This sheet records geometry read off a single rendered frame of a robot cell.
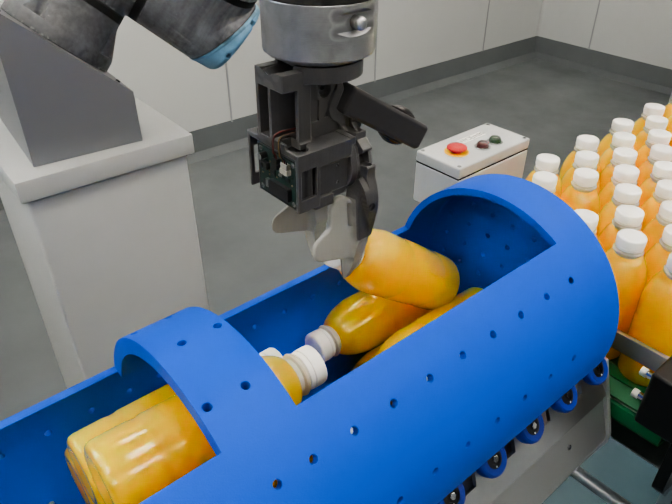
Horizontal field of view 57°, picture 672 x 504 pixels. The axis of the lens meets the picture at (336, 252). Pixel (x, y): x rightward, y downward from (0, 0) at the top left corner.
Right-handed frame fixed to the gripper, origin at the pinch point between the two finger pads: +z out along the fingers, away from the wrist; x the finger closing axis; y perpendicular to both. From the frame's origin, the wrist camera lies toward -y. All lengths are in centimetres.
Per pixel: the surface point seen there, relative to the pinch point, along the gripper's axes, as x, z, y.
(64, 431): -8.2, 13.5, 27.3
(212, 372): 7.7, -1.2, 18.7
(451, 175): -20.1, 13.5, -43.4
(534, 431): 16.8, 25.4, -17.9
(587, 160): -6, 11, -62
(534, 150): -141, 121, -279
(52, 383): -138, 123, 9
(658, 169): 3, 11, -68
